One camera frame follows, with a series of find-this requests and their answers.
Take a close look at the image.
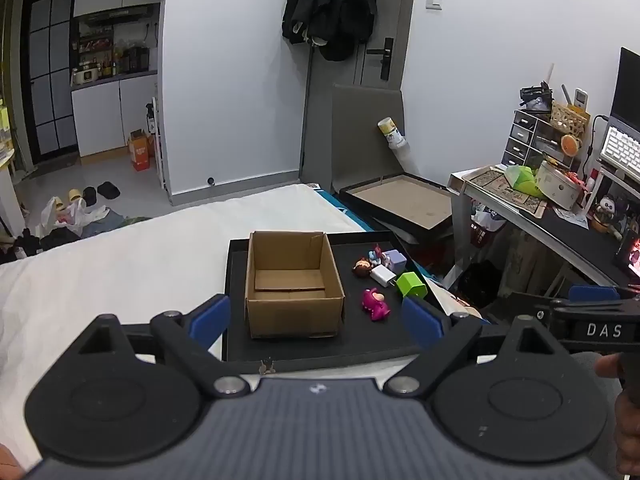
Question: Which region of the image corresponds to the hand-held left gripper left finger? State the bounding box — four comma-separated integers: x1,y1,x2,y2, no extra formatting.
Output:
80,295,251,398

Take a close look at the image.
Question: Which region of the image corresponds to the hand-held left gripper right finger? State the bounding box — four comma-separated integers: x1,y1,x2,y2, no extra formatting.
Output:
385,297,566,397

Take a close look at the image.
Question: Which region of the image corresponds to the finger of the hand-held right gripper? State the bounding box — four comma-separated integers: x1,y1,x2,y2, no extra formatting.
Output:
510,291,571,325
567,284,640,311

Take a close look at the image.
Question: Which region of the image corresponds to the green plastic block toy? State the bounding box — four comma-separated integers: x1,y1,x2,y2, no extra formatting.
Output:
395,271,429,300

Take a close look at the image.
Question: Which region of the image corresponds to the pink dinosaur toy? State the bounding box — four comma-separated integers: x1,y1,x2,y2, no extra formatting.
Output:
362,287,390,321

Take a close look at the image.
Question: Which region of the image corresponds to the white charger plug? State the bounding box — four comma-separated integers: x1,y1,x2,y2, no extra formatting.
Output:
370,265,397,289

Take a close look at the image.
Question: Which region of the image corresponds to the black shallow tray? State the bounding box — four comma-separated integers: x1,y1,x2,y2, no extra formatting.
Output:
221,231,437,364

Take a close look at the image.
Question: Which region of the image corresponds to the brown cardboard box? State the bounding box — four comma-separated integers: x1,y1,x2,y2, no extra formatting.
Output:
245,230,346,339

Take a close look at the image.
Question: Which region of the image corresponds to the person's right forearm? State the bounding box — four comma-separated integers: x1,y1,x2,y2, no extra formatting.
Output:
612,390,640,480

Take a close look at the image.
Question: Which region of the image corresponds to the person's right hand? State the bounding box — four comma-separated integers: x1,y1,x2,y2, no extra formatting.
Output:
595,354,623,380

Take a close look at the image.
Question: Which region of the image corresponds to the grey desk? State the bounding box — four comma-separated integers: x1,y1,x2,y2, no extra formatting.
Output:
449,164,640,292

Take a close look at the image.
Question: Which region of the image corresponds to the black bag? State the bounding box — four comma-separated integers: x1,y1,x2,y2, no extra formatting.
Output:
456,259,509,309

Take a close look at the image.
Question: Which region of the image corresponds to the panda figure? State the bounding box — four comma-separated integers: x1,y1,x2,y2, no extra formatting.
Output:
591,195,624,234

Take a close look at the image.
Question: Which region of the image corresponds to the red basket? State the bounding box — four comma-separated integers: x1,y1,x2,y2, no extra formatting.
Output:
469,216,507,249

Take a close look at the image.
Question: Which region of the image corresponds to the white round tin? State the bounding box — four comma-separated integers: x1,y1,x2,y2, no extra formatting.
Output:
534,159,587,211

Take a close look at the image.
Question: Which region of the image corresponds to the green paper bag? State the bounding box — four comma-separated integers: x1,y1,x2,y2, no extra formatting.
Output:
503,163,547,199

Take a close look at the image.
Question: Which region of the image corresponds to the blue mattress edge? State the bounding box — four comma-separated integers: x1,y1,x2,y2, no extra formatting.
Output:
309,183,372,234

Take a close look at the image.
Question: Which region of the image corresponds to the white keyboard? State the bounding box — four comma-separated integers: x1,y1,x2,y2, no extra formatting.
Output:
599,126,640,172

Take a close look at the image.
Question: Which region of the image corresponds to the grey drawer organizer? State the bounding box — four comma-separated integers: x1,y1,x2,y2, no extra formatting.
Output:
502,108,584,169

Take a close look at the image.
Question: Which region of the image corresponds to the white plastic bag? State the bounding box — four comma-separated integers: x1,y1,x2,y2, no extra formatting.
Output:
39,196,109,237

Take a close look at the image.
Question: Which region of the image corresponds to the wicker basket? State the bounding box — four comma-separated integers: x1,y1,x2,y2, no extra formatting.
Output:
550,101,591,142

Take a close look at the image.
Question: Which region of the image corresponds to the orange cardboard box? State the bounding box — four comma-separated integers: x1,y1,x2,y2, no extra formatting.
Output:
127,129,152,172

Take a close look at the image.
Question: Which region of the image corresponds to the white yellow bottle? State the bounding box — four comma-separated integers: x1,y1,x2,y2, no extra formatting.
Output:
377,116,409,150

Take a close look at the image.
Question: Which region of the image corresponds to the grey flat board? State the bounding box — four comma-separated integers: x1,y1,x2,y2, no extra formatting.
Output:
331,84,407,197

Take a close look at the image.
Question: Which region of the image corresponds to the black monitor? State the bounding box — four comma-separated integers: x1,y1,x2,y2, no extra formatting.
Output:
611,47,640,128

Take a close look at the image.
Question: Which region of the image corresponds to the white kitchen cabinet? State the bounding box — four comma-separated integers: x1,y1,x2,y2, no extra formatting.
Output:
70,71,161,158

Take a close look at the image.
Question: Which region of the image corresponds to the black-framed glass door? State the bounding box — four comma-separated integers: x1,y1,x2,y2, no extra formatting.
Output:
19,0,79,164

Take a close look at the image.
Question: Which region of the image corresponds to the black jacket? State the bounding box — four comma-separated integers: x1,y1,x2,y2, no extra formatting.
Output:
281,0,377,62

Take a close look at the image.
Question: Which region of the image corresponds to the black frame with brown backing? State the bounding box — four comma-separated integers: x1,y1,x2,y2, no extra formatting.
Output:
338,172,459,242

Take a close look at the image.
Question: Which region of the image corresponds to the black door lock handle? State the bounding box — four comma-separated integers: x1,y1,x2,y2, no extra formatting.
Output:
366,37,396,81

